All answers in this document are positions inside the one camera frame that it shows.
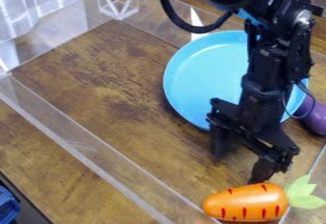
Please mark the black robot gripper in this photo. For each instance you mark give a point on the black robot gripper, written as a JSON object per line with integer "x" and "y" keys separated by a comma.
{"x": 253, "y": 119}

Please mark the orange toy carrot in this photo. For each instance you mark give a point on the orange toy carrot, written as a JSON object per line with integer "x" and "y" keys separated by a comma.
{"x": 263, "y": 201}

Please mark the blue round plate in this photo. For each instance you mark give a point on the blue round plate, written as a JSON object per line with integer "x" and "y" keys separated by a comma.
{"x": 203, "y": 71}

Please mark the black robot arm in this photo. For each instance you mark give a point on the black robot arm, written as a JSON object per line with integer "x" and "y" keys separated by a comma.
{"x": 278, "y": 26}

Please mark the purple toy eggplant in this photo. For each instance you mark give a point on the purple toy eggplant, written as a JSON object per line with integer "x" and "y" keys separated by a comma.
{"x": 311, "y": 112}

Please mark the blue object at corner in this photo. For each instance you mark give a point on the blue object at corner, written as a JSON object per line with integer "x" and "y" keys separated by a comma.
{"x": 9, "y": 207}

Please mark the clear acrylic enclosure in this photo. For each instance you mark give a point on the clear acrylic enclosure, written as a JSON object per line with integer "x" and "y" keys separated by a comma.
{"x": 92, "y": 144}

